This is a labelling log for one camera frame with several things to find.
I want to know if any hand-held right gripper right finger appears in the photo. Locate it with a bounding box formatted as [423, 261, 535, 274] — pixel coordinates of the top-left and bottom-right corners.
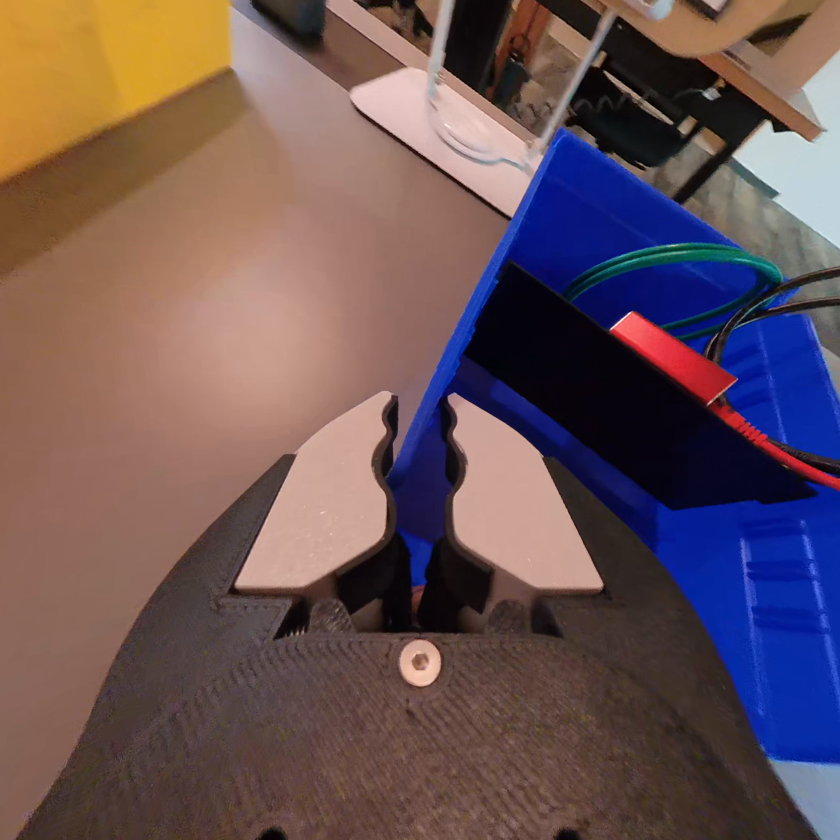
[441, 394, 606, 598]

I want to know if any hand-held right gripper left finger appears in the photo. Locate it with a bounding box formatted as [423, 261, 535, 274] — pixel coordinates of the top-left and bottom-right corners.
[234, 392, 400, 598]

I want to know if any red ethernet splitter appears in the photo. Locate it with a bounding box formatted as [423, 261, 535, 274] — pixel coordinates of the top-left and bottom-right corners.
[609, 311, 740, 409]

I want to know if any black ethernet cable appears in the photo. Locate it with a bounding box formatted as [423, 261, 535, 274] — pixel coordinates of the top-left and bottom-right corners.
[705, 266, 840, 478]

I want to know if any red ethernet cable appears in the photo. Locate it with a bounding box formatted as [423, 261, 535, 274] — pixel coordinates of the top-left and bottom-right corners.
[712, 400, 840, 493]

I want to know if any green ethernet cable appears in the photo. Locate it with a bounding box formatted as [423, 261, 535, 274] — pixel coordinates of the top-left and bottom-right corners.
[564, 243, 786, 343]

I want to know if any blue plastic bin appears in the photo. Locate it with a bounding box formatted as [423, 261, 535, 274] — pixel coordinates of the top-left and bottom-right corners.
[387, 128, 840, 765]

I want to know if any yellow plastic bin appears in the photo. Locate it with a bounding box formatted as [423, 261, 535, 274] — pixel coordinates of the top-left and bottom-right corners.
[0, 0, 234, 186]

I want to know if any grey desk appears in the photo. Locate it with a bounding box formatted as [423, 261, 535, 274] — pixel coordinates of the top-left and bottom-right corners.
[0, 7, 546, 840]

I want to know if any black bin divider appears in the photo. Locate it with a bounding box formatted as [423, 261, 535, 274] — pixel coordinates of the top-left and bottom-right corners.
[462, 261, 819, 511]

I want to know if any black office chair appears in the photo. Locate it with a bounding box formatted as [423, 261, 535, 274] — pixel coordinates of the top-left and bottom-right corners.
[571, 66, 698, 173]

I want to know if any white document stand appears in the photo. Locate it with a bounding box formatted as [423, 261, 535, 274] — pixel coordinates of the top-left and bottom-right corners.
[350, 0, 677, 219]

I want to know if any wooden table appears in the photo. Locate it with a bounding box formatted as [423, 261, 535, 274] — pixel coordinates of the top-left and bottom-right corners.
[672, 52, 826, 206]

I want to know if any tan printed poster board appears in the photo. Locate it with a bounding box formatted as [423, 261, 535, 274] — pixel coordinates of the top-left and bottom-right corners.
[600, 0, 821, 63]

